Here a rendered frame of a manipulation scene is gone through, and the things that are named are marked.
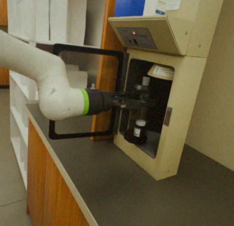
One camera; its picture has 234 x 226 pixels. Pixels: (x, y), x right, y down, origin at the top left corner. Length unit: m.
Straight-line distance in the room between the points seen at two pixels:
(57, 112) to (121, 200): 0.35
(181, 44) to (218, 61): 0.49
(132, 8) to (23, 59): 0.40
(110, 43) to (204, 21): 0.40
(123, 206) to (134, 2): 0.67
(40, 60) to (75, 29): 1.33
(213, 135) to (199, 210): 0.47
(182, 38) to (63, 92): 0.39
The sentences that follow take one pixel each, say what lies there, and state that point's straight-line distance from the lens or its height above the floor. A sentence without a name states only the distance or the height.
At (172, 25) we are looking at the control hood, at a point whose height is 1.49.
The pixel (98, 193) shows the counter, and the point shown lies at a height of 0.94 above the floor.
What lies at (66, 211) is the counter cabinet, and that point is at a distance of 0.99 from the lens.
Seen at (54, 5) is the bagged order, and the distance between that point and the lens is 1.82.
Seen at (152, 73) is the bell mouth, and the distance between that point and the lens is 0.83.
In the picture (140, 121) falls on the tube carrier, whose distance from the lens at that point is 0.82.
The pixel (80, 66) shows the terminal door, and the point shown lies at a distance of 0.86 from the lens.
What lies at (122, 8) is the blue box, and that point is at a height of 1.54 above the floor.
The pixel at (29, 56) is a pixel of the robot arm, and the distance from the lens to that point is 0.64.
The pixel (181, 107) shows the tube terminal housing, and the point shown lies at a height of 1.24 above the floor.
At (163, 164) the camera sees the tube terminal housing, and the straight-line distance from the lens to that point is 0.83.
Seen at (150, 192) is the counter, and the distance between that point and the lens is 0.79.
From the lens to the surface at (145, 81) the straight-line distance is 0.82.
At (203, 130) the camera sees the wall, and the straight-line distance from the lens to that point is 1.20.
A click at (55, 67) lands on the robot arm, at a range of 0.68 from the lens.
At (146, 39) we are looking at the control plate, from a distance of 0.76.
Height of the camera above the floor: 1.42
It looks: 17 degrees down
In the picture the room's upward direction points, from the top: 8 degrees clockwise
